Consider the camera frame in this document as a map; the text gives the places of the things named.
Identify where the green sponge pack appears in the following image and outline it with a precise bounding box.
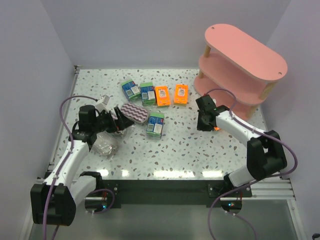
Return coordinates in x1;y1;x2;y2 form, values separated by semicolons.
121;79;141;101
146;112;165;138
140;82;157;106

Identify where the orange sponge box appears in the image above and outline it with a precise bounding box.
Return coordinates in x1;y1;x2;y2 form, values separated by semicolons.
173;84;189;106
155;86;171;107

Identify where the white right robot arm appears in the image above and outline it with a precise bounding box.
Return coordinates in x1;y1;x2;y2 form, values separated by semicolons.
196;95;287;194

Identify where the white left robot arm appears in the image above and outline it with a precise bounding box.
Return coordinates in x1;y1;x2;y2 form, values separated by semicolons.
30;105;134;226

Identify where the pink three-tier shelf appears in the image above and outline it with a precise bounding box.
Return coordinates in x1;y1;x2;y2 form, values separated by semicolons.
193;23;288;121

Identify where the purple striped sponge in wrap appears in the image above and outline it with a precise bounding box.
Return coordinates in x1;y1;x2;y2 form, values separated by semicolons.
120;102;149;125

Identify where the grey scrubber in wrap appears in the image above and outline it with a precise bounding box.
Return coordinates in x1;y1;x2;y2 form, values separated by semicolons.
90;132;119;159

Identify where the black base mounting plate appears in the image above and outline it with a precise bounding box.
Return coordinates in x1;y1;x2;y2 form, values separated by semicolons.
74;179;253;209

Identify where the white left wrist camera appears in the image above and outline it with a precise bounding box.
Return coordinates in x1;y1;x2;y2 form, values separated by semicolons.
95;95;110;113

